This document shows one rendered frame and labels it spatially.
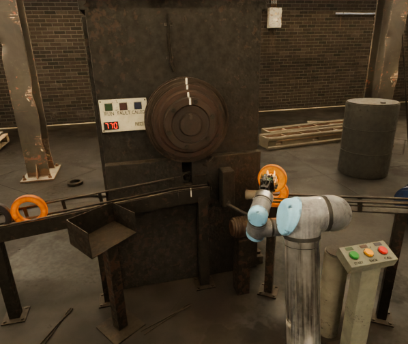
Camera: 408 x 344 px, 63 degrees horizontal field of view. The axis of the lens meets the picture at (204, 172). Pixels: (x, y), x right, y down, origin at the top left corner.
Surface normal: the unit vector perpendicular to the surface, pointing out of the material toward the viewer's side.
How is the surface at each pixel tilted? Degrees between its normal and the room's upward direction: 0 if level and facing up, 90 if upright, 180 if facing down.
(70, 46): 90
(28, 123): 90
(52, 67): 90
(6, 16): 90
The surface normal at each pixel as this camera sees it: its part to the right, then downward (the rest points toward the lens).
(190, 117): 0.23, 0.33
